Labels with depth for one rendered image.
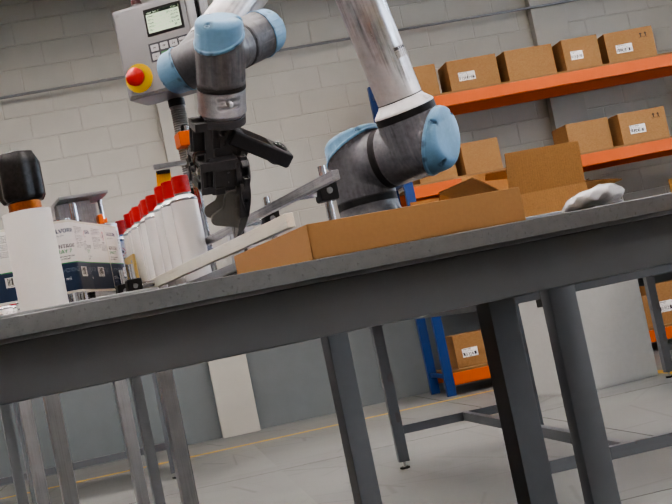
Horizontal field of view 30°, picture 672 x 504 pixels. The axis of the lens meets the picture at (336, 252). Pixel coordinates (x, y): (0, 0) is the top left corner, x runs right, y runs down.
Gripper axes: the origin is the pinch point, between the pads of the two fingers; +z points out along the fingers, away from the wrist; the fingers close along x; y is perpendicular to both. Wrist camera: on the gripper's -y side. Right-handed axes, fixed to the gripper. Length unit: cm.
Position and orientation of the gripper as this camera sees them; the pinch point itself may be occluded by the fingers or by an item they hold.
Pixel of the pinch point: (240, 230)
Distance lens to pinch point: 204.2
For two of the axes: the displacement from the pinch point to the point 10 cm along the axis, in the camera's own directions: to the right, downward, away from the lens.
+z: 0.1, 9.1, 4.2
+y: -9.2, 1.7, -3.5
